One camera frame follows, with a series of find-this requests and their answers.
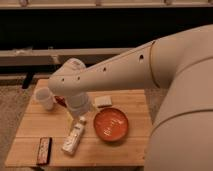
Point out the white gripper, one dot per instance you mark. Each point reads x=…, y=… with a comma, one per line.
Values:
x=78, y=104

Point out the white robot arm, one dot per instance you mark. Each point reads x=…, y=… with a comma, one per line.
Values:
x=182, y=134

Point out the white sponge block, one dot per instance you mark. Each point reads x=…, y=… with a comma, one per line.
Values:
x=103, y=101

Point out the white plastic cup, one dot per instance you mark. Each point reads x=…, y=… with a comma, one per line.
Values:
x=44, y=97

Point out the orange round bowl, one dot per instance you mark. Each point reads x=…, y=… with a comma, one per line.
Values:
x=111, y=124

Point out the white plastic bottle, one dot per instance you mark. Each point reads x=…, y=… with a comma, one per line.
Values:
x=71, y=142

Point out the dark rectangular snack bar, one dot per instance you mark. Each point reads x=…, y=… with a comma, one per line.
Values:
x=44, y=151

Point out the grey bench rail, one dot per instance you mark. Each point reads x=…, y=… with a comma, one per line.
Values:
x=22, y=57

